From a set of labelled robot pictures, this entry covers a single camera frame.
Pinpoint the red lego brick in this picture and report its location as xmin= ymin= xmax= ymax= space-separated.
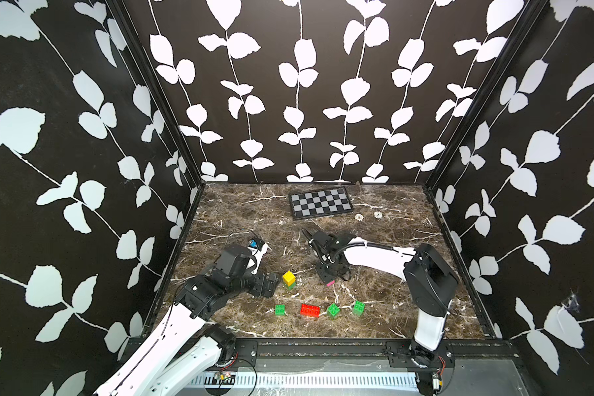
xmin=300 ymin=304 xmax=321 ymax=318

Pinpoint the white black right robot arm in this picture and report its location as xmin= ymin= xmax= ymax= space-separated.
xmin=302 ymin=229 xmax=459 ymax=367

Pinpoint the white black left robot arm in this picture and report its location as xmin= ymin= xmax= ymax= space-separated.
xmin=95 ymin=237 xmax=279 ymax=395

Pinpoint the black grey checkerboard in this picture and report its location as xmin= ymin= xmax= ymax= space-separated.
xmin=288 ymin=186 xmax=353 ymax=220

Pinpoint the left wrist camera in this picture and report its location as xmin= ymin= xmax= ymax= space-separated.
xmin=246 ymin=237 xmax=268 ymax=275

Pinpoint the white slotted cable duct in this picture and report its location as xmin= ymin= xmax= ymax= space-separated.
xmin=186 ymin=372 xmax=418 ymax=392

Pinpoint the black front frame rail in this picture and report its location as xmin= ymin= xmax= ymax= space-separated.
xmin=219 ymin=338 xmax=519 ymax=371

